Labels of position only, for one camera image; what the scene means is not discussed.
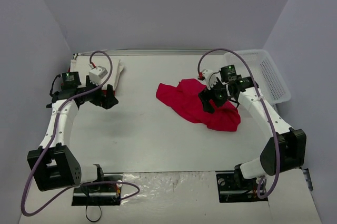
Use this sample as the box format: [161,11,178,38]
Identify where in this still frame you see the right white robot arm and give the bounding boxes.
[198,65,306,189]

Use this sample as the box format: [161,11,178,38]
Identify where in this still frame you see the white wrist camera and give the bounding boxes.
[199,69,219,90]
[88,66,108,85]

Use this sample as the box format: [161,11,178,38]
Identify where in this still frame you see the red folded t shirt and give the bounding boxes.
[102,84,115,98]

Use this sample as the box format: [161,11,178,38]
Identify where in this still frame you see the red t shirt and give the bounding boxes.
[102,84,115,98]
[156,79,241,132]

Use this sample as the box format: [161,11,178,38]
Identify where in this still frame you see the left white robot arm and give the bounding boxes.
[27,72,118,191]

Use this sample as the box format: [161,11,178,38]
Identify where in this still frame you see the white plastic basket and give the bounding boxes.
[237,49,291,105]

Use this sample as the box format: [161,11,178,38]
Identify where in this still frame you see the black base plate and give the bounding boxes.
[216,171,268,203]
[71,184,121,206]

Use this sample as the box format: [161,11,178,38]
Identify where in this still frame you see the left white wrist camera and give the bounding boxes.
[88,66,108,85]

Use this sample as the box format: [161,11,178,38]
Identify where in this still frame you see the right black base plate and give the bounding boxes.
[216,171,268,203]

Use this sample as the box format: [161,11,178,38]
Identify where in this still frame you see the thin black cable loop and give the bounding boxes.
[84,202,102,222]

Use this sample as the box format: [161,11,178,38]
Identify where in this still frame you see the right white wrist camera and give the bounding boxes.
[199,69,219,90]

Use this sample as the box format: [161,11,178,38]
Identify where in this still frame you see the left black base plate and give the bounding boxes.
[71,184,121,206]

